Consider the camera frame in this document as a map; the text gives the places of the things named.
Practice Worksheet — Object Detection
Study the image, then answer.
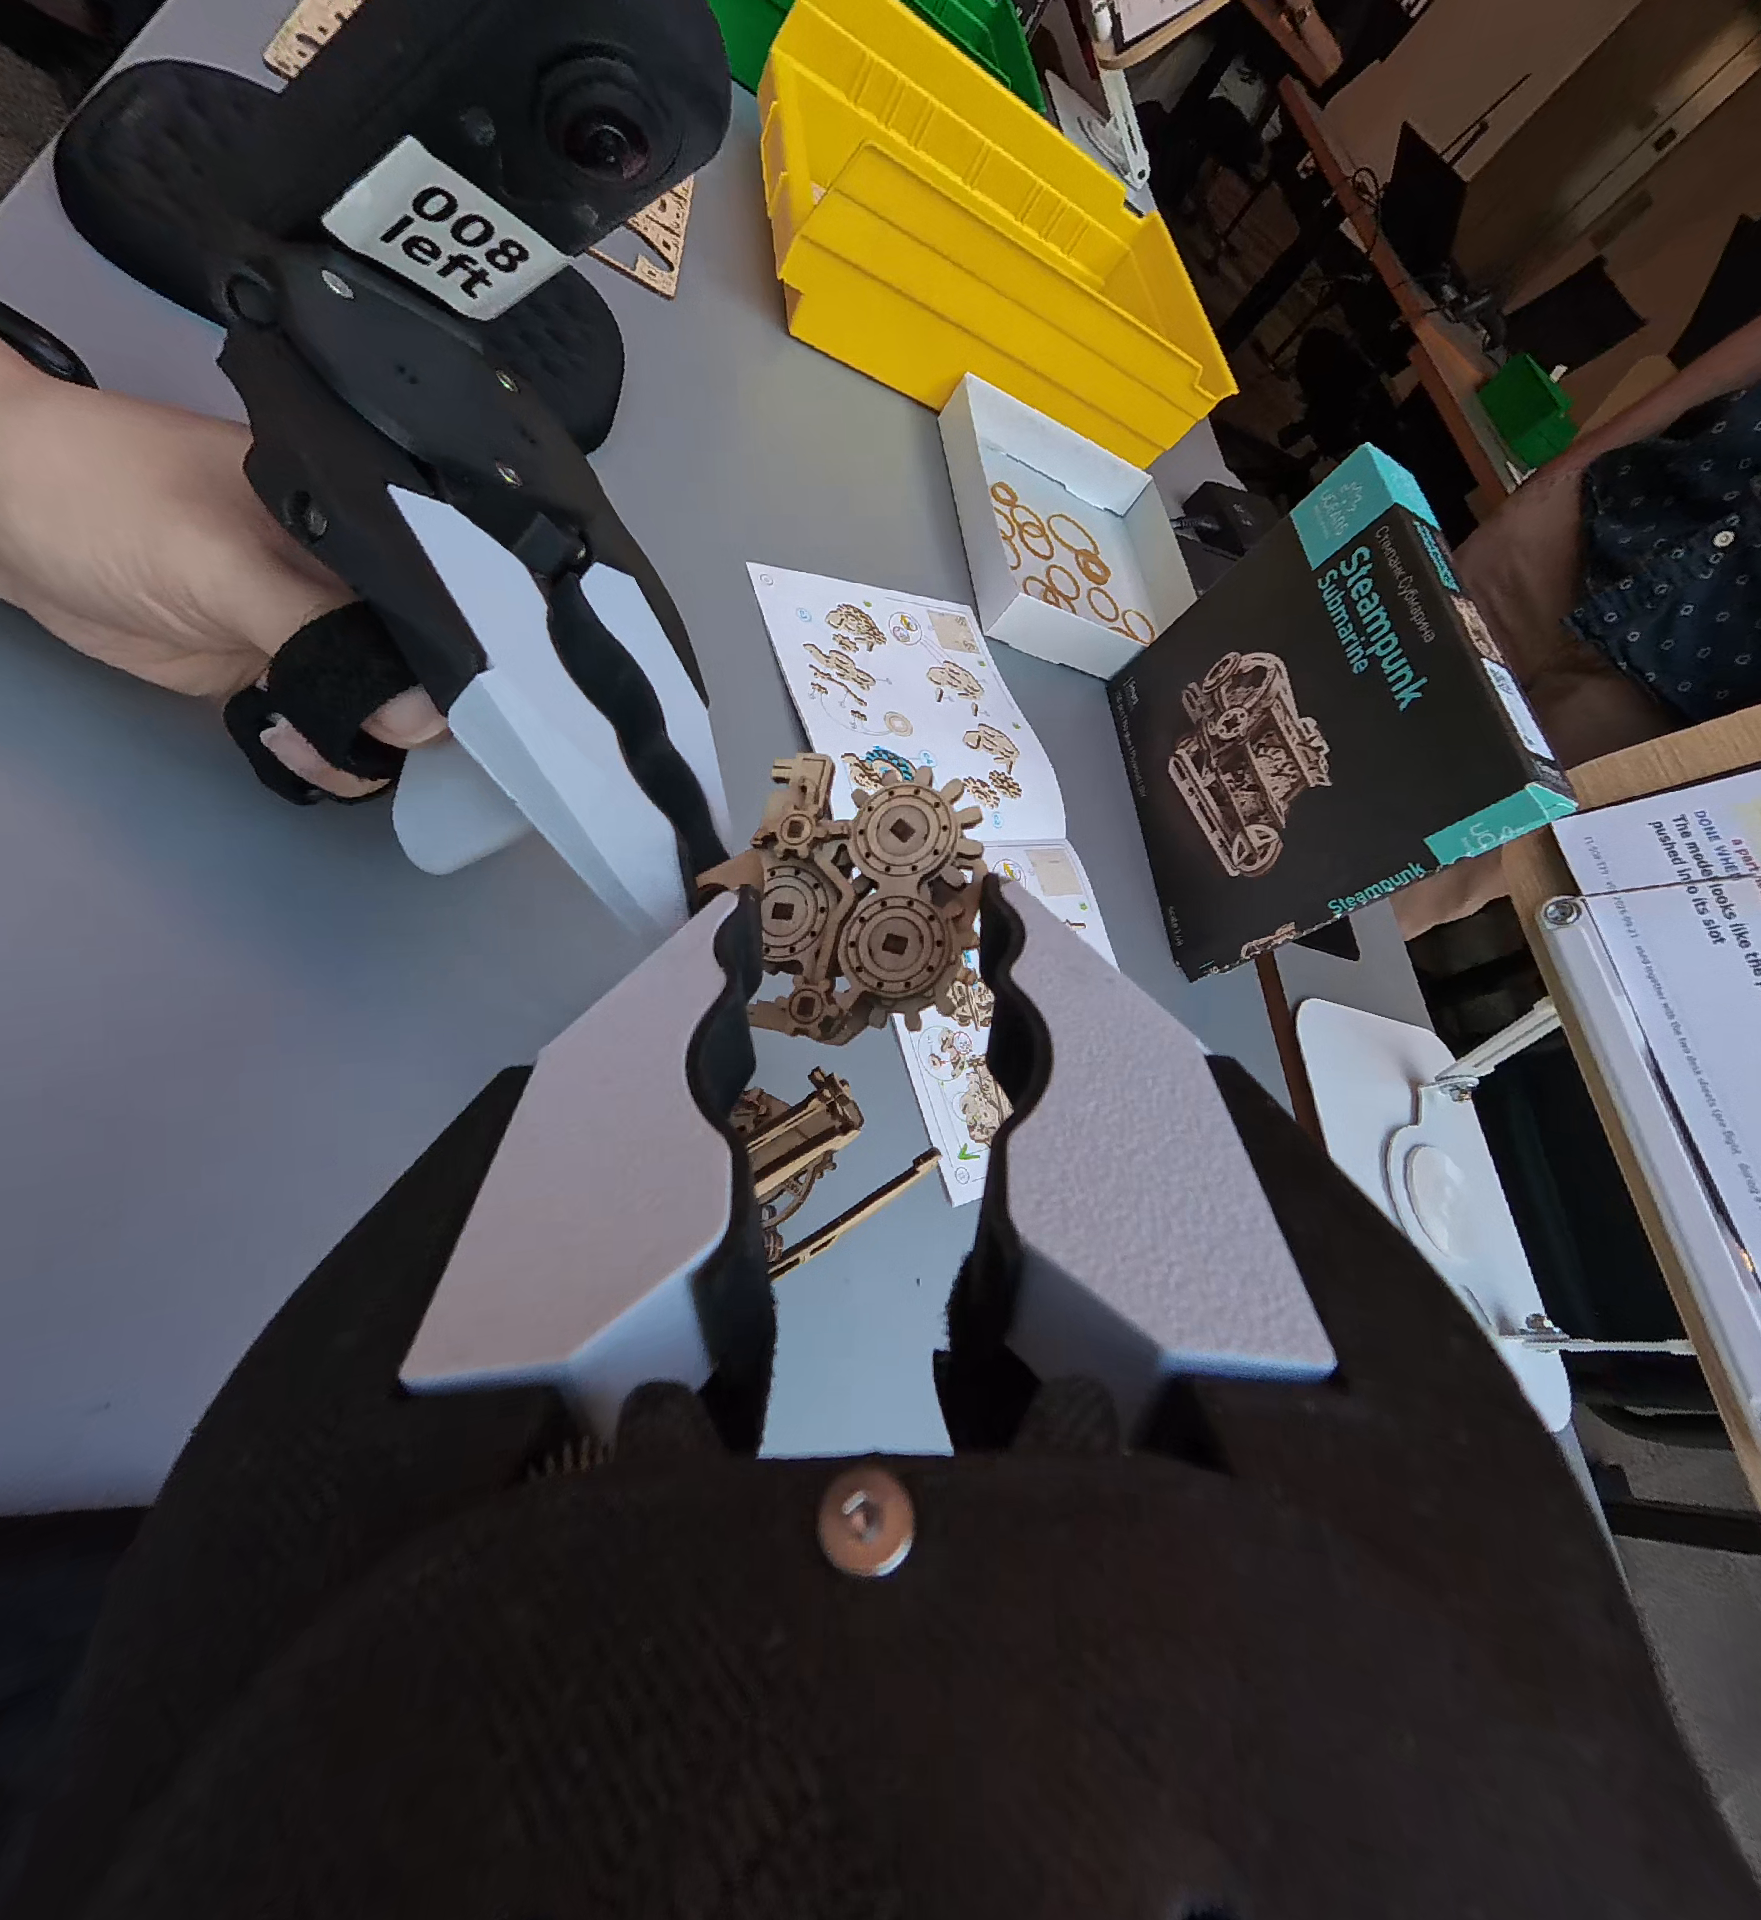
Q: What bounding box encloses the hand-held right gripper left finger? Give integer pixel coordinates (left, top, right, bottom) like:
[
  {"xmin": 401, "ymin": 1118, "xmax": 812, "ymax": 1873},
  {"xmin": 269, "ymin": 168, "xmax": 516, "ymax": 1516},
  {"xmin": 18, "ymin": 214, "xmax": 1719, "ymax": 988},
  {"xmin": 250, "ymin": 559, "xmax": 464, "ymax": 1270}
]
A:
[{"xmin": 396, "ymin": 885, "xmax": 780, "ymax": 1455}]

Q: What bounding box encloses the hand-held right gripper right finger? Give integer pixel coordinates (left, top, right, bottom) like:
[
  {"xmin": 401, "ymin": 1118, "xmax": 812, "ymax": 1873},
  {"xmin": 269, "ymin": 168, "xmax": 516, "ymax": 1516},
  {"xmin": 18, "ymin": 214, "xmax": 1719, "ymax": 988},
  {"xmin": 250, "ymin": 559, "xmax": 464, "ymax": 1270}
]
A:
[{"xmin": 938, "ymin": 872, "xmax": 1340, "ymax": 1454}]

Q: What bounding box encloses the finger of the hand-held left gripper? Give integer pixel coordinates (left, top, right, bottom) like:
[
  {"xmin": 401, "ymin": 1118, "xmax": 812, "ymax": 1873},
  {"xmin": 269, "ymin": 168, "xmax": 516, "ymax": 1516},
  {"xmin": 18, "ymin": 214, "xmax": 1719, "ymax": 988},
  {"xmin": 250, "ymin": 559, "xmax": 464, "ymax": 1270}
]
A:
[
  {"xmin": 386, "ymin": 481, "xmax": 698, "ymax": 936},
  {"xmin": 563, "ymin": 559, "xmax": 741, "ymax": 906}
]

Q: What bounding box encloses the wooden gear model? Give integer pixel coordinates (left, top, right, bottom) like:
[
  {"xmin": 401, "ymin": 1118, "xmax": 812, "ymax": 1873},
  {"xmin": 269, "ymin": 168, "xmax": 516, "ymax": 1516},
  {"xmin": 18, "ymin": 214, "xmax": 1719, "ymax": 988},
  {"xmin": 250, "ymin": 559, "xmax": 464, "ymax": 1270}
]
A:
[{"xmin": 696, "ymin": 749, "xmax": 1004, "ymax": 1055}]

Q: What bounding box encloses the wooden model subassembly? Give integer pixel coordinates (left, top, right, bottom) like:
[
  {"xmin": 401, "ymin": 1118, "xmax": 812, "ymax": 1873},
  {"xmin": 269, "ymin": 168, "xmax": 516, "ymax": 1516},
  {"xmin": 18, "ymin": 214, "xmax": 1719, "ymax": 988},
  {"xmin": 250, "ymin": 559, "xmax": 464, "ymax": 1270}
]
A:
[{"xmin": 730, "ymin": 1069, "xmax": 867, "ymax": 1251}]

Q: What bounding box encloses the wooden parts sheet offcut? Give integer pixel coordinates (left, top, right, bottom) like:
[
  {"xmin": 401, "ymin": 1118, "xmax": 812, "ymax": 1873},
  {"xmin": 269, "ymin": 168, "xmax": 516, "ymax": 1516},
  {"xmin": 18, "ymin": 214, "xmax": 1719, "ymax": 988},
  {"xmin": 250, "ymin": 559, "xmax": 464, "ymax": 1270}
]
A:
[
  {"xmin": 587, "ymin": 175, "xmax": 700, "ymax": 303},
  {"xmin": 259, "ymin": 0, "xmax": 368, "ymax": 80}
]

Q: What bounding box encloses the black model kit box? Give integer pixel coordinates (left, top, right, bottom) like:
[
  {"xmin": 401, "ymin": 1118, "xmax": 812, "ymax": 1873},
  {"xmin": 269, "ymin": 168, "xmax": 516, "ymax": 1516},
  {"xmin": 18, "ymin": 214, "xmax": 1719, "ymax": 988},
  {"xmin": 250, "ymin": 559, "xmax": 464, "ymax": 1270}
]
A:
[{"xmin": 1104, "ymin": 442, "xmax": 1581, "ymax": 986}]

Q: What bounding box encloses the person's left hand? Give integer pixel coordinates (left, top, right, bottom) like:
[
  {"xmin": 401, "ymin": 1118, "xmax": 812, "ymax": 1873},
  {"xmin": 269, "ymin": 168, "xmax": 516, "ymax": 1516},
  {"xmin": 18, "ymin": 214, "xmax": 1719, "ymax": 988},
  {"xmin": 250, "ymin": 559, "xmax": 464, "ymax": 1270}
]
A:
[{"xmin": 0, "ymin": 318, "xmax": 453, "ymax": 800}]

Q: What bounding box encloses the white instruction booklet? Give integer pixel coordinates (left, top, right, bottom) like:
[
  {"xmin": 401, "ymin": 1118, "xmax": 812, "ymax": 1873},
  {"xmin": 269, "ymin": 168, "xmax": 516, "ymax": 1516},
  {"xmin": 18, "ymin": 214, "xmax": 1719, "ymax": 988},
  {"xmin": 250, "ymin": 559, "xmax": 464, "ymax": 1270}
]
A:
[{"xmin": 744, "ymin": 560, "xmax": 1123, "ymax": 1209}]

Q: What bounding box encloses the wooden stick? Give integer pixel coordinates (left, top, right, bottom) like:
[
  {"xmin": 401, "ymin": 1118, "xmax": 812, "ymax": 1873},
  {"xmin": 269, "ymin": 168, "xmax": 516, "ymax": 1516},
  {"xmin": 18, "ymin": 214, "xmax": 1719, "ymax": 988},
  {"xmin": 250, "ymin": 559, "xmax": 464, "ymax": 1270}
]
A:
[{"xmin": 767, "ymin": 1147, "xmax": 945, "ymax": 1281}]

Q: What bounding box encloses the black padded wrist rest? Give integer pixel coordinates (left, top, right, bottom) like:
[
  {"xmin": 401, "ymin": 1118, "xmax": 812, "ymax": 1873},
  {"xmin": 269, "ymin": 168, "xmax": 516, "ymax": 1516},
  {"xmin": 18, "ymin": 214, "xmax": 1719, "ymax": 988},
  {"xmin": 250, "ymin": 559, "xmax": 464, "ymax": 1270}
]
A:
[{"xmin": 52, "ymin": 61, "xmax": 627, "ymax": 456}]

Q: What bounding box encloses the black wristband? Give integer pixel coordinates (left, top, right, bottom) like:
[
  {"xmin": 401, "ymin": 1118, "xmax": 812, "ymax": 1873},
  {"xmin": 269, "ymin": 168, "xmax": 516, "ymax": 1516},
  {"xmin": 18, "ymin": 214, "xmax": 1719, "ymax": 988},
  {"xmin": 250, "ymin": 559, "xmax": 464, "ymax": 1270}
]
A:
[{"xmin": 0, "ymin": 282, "xmax": 98, "ymax": 389}]

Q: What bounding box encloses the pile of tan rubber bands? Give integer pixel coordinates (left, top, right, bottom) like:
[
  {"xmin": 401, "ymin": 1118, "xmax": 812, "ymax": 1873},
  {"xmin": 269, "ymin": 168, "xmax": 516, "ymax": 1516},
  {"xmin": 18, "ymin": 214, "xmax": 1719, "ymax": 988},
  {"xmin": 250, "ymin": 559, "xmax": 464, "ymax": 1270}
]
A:
[{"xmin": 982, "ymin": 478, "xmax": 1161, "ymax": 649}]

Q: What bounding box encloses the white cardboard box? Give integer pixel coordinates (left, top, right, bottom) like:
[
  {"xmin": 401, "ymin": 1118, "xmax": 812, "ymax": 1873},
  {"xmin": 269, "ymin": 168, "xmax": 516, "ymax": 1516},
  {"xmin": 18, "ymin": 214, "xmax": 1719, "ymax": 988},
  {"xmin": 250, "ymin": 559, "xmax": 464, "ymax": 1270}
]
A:
[{"xmin": 935, "ymin": 368, "xmax": 1199, "ymax": 682}]

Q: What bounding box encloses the yellow plastic storage bin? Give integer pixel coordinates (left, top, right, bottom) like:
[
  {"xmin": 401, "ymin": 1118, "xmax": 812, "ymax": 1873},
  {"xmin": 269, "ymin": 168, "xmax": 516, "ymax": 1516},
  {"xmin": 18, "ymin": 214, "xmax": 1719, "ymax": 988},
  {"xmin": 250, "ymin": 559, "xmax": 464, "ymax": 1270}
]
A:
[
  {"xmin": 753, "ymin": 0, "xmax": 1139, "ymax": 291},
  {"xmin": 778, "ymin": 140, "xmax": 1241, "ymax": 471}
]

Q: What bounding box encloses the green plastic bin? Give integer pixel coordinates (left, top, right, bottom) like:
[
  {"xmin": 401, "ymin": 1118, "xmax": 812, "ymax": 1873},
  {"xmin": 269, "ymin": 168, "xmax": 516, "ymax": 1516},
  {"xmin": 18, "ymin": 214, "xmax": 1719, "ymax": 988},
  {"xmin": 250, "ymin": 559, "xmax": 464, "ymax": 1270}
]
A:
[
  {"xmin": 706, "ymin": 0, "xmax": 1048, "ymax": 111},
  {"xmin": 1475, "ymin": 350, "xmax": 1581, "ymax": 471}
]

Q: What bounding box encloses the laminated instruction sheet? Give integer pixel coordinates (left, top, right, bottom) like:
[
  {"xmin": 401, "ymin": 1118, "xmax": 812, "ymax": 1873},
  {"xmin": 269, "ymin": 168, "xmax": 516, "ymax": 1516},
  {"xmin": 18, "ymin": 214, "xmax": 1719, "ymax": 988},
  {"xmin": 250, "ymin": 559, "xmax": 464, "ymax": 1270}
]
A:
[{"xmin": 1543, "ymin": 745, "xmax": 1761, "ymax": 1480}]

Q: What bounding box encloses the small black device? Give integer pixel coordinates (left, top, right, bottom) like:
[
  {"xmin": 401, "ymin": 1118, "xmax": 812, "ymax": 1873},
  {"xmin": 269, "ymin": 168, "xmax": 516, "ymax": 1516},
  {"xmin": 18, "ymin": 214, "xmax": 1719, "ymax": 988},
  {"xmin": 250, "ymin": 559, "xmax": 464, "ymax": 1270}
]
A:
[{"xmin": 1175, "ymin": 478, "xmax": 1267, "ymax": 552}]

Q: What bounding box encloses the light wooden board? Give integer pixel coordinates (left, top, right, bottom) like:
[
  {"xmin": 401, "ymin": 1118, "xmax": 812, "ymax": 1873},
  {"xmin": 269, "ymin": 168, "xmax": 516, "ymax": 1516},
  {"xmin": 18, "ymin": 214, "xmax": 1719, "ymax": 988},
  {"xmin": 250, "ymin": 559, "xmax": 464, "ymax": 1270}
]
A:
[{"xmin": 1500, "ymin": 682, "xmax": 1761, "ymax": 1620}]

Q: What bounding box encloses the black monitor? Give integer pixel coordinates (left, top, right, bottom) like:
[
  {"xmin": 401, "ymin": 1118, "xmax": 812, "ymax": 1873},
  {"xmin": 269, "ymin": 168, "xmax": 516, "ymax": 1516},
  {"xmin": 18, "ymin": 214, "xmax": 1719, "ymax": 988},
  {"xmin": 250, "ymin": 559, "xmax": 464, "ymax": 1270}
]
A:
[{"xmin": 1374, "ymin": 120, "xmax": 1470, "ymax": 282}]

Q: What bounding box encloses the white cable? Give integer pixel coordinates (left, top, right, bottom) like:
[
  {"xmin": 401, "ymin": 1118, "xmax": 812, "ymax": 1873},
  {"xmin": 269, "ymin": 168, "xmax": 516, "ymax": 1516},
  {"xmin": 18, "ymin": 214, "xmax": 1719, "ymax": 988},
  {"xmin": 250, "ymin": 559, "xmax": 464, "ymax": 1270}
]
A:
[{"xmin": 1519, "ymin": 1317, "xmax": 1703, "ymax": 1361}]

